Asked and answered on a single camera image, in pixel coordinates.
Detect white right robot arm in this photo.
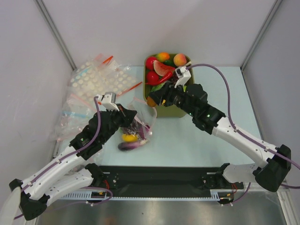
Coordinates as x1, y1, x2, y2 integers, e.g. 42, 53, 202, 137
148, 82, 291, 192

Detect left aluminium corner post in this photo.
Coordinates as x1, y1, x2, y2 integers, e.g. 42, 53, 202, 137
34, 0, 76, 70

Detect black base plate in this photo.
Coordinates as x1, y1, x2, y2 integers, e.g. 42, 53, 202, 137
92, 166, 244, 197

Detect peach toy fruit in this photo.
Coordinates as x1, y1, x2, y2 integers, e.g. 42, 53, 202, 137
173, 53, 187, 67

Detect olive green plastic bin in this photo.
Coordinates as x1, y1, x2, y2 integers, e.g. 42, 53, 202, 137
143, 53, 190, 118

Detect aluminium corner post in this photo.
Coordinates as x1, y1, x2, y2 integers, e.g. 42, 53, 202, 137
240, 0, 284, 73
34, 0, 76, 70

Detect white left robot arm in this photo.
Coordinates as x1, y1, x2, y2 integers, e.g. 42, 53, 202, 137
9, 104, 137, 221

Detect red toy apple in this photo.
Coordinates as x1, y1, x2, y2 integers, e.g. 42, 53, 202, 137
146, 71, 159, 83

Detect red toy chili pepper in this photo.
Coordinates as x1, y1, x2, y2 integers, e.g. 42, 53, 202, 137
146, 72, 173, 86

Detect clear zip top bag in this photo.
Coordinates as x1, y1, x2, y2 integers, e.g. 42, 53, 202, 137
120, 97, 157, 143

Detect pink toy onion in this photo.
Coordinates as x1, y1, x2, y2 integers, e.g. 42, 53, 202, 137
137, 122, 150, 135

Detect toy watermelon slice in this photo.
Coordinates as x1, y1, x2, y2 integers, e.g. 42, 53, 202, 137
153, 60, 175, 76

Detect yellow toy lemon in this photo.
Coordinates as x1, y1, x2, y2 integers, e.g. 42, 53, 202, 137
121, 134, 138, 143

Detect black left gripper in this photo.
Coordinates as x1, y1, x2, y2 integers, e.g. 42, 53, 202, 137
100, 103, 137, 143

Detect orange green toy mango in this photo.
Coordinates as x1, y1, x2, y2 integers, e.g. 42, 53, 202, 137
155, 52, 170, 62

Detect brown toy kiwi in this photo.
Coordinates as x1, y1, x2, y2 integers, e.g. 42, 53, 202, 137
146, 97, 157, 107

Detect dark purple toy grapes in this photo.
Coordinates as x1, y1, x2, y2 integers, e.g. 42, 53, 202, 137
120, 121, 141, 135

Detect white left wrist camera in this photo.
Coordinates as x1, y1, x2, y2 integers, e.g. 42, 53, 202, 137
97, 92, 119, 111

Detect right aluminium corner post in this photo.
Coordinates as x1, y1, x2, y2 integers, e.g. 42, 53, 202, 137
240, 0, 284, 73

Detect dotted clear zip bag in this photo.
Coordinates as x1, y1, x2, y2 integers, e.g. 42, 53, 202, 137
67, 54, 142, 103

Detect purple toy eggplant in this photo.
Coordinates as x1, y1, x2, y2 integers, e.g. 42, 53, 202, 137
118, 140, 148, 151

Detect pile of clear zip bags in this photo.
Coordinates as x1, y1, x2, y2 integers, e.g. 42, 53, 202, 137
50, 88, 99, 142

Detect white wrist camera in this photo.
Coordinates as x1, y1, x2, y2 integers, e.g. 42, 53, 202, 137
97, 92, 119, 111
174, 66, 191, 88

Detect white slotted cable duct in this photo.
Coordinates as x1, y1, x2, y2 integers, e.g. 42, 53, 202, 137
60, 190, 230, 201

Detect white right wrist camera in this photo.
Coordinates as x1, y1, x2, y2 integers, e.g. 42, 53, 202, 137
174, 66, 191, 88

